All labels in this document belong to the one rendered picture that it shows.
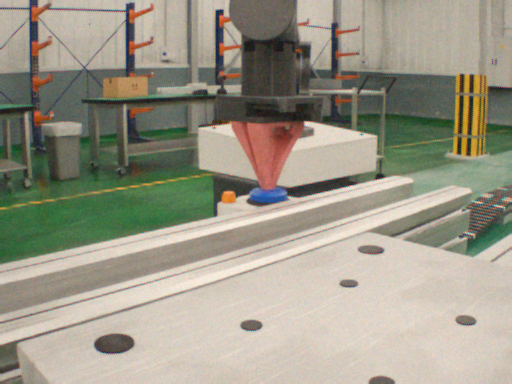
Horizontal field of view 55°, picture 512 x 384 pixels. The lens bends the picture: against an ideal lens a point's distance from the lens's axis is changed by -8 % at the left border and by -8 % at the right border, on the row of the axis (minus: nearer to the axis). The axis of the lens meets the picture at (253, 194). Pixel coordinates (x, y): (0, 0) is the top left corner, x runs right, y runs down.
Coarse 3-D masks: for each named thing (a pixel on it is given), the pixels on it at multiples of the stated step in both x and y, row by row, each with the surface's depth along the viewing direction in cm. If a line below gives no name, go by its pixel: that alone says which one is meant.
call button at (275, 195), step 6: (252, 192) 57; (258, 192) 56; (264, 192) 56; (270, 192) 56; (276, 192) 56; (282, 192) 56; (252, 198) 56; (258, 198) 56; (264, 198) 55; (270, 198) 55; (276, 198) 55; (282, 198) 56
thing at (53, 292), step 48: (336, 192) 50; (384, 192) 53; (432, 192) 50; (144, 240) 36; (192, 240) 37; (240, 240) 40; (288, 240) 36; (336, 240) 37; (432, 240) 47; (0, 288) 28; (48, 288) 30; (96, 288) 32; (144, 288) 27; (192, 288) 28; (0, 336) 21
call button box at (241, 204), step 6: (240, 198) 59; (246, 198) 59; (288, 198) 58; (294, 198) 59; (222, 204) 57; (228, 204) 57; (234, 204) 56; (240, 204) 56; (246, 204) 56; (252, 204) 56; (258, 204) 55; (264, 204) 55; (270, 204) 55; (222, 210) 57; (228, 210) 56; (234, 210) 56; (240, 210) 55; (246, 210) 54
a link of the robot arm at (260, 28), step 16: (240, 0) 44; (256, 0) 44; (272, 0) 44; (288, 0) 43; (240, 16) 44; (256, 16) 44; (272, 16) 44; (288, 16) 44; (240, 32) 44; (256, 32) 44; (272, 32) 44; (288, 32) 48
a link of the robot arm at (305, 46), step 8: (296, 0) 92; (296, 8) 92; (296, 16) 94; (296, 24) 94; (296, 48) 95; (304, 48) 96; (304, 56) 96; (304, 64) 96; (304, 72) 96; (304, 80) 97; (304, 88) 98
